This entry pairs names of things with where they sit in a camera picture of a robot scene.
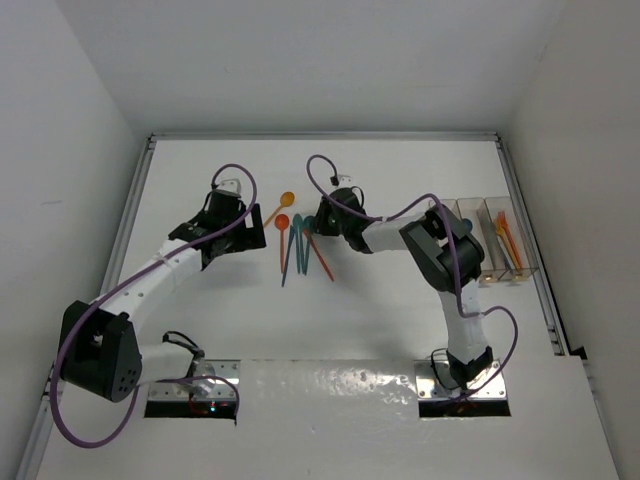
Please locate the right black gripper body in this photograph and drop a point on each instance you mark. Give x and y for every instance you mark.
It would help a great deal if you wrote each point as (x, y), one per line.
(330, 225)

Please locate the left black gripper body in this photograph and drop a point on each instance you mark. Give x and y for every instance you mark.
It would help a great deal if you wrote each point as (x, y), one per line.
(235, 239)

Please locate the teal spoon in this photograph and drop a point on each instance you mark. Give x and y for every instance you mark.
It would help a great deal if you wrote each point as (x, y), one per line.
(308, 223)

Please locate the dark blue spoon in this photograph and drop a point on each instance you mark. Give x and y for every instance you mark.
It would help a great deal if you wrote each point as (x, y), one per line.
(468, 224)

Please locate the yellow fork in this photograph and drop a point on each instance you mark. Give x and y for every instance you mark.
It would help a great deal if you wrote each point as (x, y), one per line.
(503, 237)

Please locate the orange fork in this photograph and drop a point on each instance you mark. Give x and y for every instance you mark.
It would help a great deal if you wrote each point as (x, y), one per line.
(503, 223)

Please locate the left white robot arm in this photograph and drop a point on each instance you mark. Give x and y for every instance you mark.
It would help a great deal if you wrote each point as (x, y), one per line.
(105, 355)

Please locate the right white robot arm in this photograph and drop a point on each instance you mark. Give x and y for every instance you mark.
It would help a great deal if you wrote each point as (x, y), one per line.
(447, 255)

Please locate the orange spoon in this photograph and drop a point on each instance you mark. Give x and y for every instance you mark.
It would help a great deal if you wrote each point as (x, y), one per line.
(282, 223)

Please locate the dark blue knife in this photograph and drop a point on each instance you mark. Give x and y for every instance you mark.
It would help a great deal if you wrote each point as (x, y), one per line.
(286, 255)

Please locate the yellow spoon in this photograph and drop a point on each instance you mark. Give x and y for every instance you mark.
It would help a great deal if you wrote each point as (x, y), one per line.
(287, 199)

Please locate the clear container left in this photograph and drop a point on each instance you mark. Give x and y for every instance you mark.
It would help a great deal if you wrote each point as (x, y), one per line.
(450, 204)

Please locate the clear container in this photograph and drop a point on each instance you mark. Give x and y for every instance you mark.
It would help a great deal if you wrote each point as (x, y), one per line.
(506, 272)
(450, 204)
(475, 209)

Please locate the clear container middle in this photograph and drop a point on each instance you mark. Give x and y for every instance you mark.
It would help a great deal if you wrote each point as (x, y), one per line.
(475, 209)

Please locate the clear container right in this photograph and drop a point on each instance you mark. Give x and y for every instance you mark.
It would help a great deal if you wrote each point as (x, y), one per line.
(506, 272)

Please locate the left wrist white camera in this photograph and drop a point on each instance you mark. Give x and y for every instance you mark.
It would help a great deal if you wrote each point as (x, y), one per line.
(230, 187)

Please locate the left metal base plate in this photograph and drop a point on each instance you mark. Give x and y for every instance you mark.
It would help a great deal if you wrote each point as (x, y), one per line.
(221, 376)

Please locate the metal base plate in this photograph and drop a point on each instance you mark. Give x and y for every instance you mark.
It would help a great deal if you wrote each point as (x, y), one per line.
(434, 383)
(221, 376)

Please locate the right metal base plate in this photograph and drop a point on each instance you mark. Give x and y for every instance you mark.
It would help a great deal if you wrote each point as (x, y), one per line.
(434, 383)

